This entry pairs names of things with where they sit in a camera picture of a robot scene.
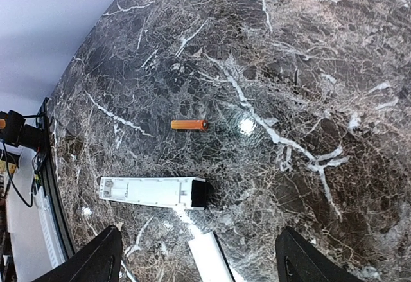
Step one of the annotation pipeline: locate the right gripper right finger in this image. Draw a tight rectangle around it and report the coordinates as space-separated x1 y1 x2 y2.
275 226 359 282

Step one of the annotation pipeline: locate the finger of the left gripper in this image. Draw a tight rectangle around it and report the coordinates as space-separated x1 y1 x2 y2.
1 110 26 147

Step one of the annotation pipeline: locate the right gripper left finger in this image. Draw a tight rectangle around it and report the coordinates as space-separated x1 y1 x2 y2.
36 225 123 282

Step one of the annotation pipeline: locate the white remote battery cover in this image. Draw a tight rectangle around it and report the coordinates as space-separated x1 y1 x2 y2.
188 232 234 282

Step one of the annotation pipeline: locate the white remote control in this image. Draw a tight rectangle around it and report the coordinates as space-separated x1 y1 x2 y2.
99 177 207 211

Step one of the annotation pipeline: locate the orange battery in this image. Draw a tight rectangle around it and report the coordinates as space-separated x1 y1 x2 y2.
171 119 209 131
0 119 6 130

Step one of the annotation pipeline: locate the black front table rail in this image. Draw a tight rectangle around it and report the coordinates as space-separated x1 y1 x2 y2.
36 98 76 261

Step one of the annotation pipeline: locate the white slotted cable duct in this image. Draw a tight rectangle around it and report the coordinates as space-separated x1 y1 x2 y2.
35 187 66 269

